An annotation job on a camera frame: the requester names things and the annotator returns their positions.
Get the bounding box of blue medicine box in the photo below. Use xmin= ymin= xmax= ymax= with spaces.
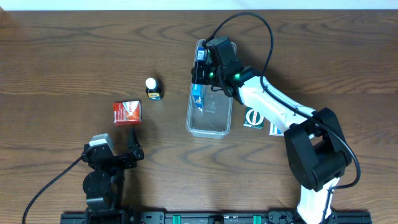
xmin=191 ymin=47 xmax=206 ymax=110

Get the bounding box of red Panadol box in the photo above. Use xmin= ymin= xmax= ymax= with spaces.
xmin=113 ymin=101 xmax=142 ymax=126

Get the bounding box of clear plastic container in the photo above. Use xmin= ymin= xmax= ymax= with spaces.
xmin=185 ymin=39 xmax=233 ymax=139

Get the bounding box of dark green round-logo box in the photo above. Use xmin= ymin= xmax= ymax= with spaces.
xmin=243 ymin=107 xmax=264 ymax=129

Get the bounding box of dark syrup bottle white cap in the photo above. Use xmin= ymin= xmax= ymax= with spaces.
xmin=146 ymin=78 xmax=164 ymax=101

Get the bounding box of white Panadol box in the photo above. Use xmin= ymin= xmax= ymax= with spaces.
xmin=269 ymin=123 xmax=284 ymax=136

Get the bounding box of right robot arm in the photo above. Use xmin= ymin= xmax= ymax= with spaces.
xmin=192 ymin=58 xmax=361 ymax=223

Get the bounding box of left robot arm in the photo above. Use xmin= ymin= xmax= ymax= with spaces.
xmin=81 ymin=128 xmax=144 ymax=212

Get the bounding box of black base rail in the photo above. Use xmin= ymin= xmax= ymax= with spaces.
xmin=60 ymin=210 xmax=373 ymax=224

